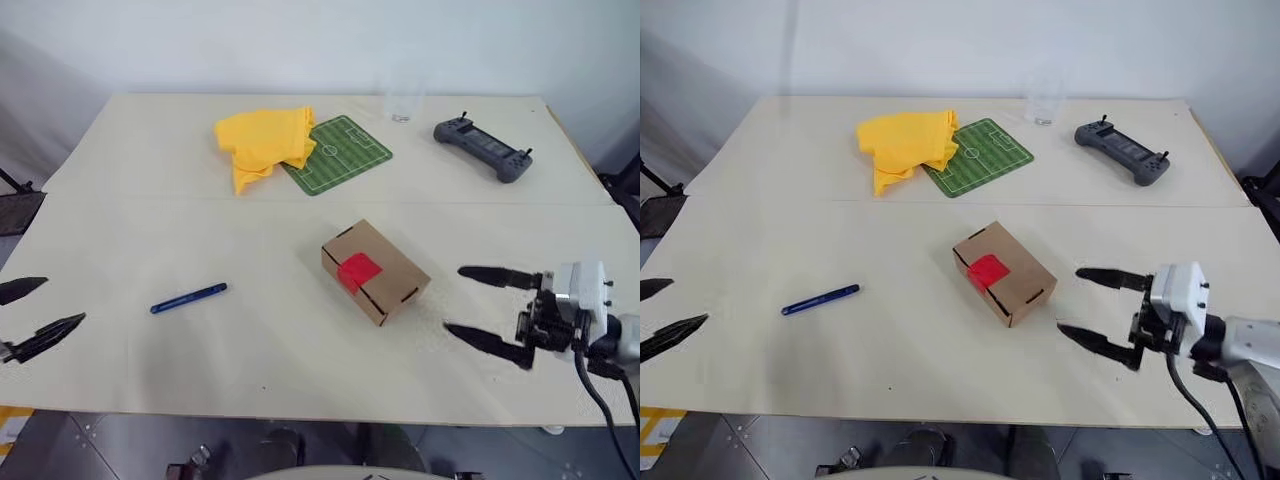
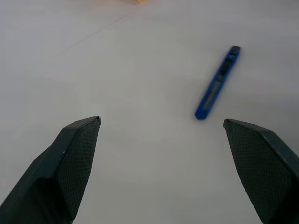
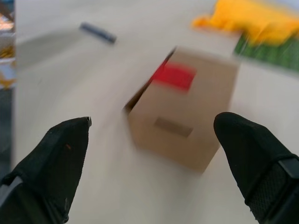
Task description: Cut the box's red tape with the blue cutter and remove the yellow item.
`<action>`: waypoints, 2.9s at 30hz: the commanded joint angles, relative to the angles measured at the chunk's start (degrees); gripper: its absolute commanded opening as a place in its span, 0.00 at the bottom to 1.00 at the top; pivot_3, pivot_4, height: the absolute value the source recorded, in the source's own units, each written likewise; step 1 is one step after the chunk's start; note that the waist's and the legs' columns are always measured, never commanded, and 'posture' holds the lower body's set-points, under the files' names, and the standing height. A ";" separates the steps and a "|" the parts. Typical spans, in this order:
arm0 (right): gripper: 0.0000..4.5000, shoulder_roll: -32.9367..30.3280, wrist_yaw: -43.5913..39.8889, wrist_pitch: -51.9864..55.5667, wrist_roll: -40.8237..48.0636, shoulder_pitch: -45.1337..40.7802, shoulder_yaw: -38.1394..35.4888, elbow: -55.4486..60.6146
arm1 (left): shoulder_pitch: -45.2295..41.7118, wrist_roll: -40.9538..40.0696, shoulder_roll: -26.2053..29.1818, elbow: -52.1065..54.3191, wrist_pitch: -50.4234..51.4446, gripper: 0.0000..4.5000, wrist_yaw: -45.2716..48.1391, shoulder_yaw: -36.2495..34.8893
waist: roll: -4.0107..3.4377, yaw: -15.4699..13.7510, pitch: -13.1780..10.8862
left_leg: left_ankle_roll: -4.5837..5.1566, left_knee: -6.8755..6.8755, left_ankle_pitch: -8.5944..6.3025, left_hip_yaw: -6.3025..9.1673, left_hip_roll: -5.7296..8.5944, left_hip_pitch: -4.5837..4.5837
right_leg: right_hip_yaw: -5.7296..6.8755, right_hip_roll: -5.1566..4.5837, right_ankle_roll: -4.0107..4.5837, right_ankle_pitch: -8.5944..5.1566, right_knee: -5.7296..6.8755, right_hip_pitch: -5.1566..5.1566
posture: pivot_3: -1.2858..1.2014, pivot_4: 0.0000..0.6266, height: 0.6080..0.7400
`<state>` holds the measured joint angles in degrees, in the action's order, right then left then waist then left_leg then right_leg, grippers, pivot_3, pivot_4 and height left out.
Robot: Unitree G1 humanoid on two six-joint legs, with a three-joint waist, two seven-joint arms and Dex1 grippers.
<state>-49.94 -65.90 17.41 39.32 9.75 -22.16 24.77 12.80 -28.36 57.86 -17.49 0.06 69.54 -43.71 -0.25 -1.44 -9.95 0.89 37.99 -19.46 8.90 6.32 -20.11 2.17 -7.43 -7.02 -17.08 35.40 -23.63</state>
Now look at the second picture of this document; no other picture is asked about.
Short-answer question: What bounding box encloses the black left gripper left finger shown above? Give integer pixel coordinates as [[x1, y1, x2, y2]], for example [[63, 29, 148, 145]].
[[0, 116, 101, 224]]

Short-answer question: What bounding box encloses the blue pen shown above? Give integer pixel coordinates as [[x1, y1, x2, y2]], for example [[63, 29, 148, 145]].
[[194, 45, 242, 121]]

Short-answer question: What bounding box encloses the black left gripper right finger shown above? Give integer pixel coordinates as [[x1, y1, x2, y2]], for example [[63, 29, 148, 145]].
[[223, 118, 299, 224]]

